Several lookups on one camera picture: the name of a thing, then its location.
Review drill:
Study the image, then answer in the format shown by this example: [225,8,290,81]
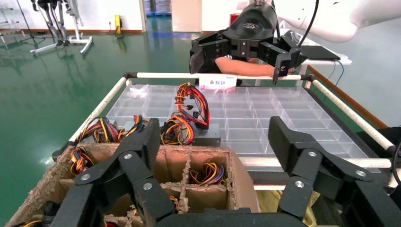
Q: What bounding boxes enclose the person forearm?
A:
[214,55,296,78]

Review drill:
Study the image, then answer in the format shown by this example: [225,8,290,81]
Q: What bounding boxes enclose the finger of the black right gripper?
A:
[189,30,232,75]
[259,30,302,86]

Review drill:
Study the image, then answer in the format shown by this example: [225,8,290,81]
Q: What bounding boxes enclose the long black arm cable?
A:
[296,0,321,48]

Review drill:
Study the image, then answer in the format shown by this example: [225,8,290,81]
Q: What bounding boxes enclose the black laptop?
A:
[299,44,341,61]

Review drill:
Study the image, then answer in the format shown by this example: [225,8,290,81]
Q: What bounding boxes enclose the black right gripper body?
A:
[230,2,279,59]

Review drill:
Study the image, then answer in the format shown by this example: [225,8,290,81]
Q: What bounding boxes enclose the yellow cloth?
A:
[257,190,320,227]

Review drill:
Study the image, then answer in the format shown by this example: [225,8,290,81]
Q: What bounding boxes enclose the black cable bundle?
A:
[41,201,61,227]

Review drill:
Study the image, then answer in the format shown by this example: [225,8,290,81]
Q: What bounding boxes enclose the white label sign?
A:
[198,74,238,91]

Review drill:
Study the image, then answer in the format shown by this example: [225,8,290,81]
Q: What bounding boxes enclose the white pipe cart frame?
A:
[52,71,401,192]

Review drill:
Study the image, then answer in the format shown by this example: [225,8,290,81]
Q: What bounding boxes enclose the cardboard box with dividers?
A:
[4,142,261,227]

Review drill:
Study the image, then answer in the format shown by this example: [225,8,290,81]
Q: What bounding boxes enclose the crumpled clear plastic bag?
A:
[130,84,149,98]

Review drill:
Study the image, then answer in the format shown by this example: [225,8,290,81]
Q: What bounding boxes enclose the black humanoid robot legs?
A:
[31,0,70,47]

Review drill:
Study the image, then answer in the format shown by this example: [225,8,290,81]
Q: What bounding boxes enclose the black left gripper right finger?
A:
[268,116,401,227]

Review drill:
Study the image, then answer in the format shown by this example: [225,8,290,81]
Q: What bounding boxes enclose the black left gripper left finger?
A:
[50,117,175,227]

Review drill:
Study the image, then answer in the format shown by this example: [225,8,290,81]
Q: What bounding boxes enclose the yellow floor device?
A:
[114,15,123,37]

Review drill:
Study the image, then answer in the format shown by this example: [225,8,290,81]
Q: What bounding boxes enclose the white stand frame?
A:
[29,0,94,57]

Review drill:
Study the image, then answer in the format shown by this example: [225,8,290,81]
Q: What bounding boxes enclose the clear plastic compartment tray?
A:
[105,84,381,174]

